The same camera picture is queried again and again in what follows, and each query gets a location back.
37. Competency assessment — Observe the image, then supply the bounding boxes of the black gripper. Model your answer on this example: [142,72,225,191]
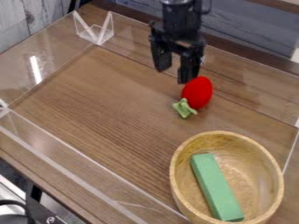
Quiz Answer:
[150,20,206,84]

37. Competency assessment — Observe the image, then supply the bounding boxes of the red toy strawberry green stem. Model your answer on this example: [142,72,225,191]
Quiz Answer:
[173,75,215,119]

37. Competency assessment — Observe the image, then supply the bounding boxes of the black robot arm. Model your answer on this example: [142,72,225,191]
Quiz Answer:
[150,0,213,84]

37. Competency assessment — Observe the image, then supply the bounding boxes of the green rectangular block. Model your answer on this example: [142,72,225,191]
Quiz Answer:
[191,153,245,222]

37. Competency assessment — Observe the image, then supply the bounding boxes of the wooden bowl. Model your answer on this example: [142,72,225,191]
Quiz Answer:
[170,130,285,224]

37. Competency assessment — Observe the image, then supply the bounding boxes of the black metal stand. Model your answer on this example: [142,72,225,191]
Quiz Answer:
[26,184,67,224]

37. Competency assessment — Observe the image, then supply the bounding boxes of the clear acrylic enclosure wall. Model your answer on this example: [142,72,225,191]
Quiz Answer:
[0,6,299,224]

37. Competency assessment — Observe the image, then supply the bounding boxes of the black cable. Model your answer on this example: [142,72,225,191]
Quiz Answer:
[0,199,41,224]

